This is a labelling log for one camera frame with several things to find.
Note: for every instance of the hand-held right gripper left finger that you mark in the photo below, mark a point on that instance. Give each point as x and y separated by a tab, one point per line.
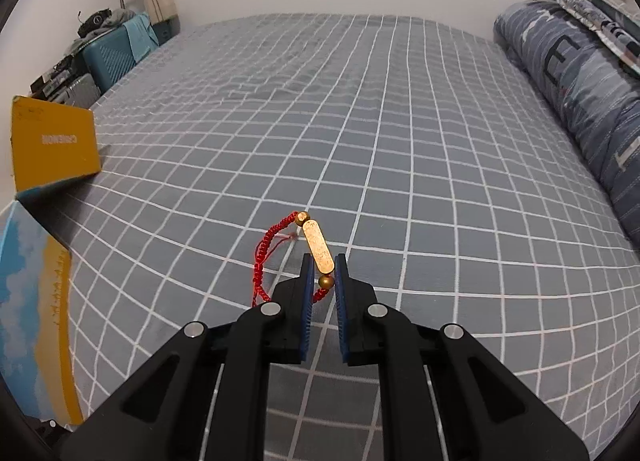
306	311

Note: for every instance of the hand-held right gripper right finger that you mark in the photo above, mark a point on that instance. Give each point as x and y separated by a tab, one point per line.
342	311

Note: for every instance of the white box with yellow-blue flaps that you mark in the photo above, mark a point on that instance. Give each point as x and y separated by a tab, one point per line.
50	141

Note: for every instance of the grey suitcase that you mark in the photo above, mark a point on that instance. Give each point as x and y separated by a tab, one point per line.
77	91

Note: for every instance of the teal suitcase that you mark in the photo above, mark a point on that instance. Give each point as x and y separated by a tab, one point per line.
112	58

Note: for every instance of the rolled blue patterned duvet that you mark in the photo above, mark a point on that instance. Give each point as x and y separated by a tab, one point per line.
575	91

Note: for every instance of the black clutter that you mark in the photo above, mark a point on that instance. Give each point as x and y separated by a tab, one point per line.
57	71

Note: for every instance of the pile of dark clothes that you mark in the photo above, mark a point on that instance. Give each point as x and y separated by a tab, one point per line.
100	21

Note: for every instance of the blue white patterned cloth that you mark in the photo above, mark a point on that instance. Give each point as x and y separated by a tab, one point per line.
590	16

